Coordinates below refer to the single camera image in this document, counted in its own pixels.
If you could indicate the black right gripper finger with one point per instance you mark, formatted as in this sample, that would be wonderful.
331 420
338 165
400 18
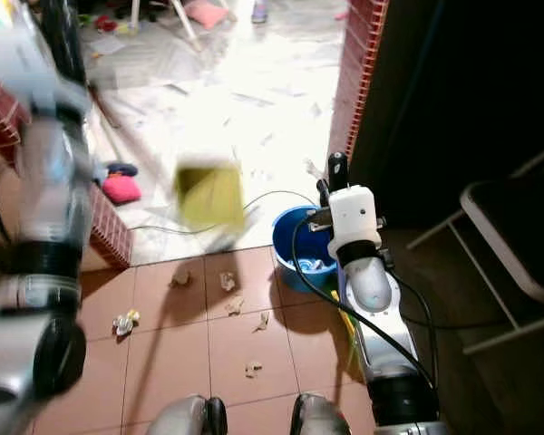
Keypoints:
337 170

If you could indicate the yellow-green broom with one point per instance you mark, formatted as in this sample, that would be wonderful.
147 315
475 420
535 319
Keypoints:
210 198

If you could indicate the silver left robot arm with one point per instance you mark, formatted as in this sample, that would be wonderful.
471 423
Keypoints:
47 299

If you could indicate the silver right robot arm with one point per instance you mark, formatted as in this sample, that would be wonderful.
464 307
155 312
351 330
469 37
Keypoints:
376 317

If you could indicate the blue plastic bucket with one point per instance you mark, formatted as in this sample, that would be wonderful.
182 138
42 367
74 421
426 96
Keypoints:
295 237

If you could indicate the trash inside bucket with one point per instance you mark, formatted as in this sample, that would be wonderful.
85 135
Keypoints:
313 265

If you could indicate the crumpled paper scrap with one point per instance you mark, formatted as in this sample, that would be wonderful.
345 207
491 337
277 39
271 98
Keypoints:
228 281
253 368
261 321
125 323
234 306
181 278

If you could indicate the wooden stick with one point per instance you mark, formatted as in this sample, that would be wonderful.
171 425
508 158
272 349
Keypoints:
185 24

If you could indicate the dark blue cloth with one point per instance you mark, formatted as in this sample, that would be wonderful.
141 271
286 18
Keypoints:
121 169

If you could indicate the pink pillow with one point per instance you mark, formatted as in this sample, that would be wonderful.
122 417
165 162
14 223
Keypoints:
207 13

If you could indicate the pink cloth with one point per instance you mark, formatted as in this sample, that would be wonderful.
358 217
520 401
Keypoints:
121 188

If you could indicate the grey metal rack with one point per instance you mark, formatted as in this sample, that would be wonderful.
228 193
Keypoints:
503 236

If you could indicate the silver right robot leg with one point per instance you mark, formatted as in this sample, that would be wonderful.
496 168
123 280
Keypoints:
317 415

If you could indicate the silver robot leg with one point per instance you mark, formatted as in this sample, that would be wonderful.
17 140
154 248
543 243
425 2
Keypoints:
189 417
317 415

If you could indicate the silver left robot leg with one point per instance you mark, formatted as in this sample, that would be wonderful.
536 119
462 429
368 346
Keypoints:
189 417

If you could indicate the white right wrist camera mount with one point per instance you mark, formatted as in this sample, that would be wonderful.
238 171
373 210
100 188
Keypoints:
354 217

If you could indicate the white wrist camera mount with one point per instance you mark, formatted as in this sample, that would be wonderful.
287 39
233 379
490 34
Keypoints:
354 217
27 59

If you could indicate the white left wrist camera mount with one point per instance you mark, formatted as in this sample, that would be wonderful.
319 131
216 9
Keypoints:
27 59

